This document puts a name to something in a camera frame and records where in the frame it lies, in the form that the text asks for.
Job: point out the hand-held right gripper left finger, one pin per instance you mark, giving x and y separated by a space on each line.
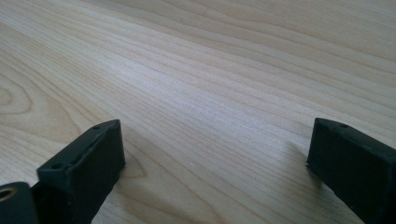
90 165

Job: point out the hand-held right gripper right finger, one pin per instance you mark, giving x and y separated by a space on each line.
351 161

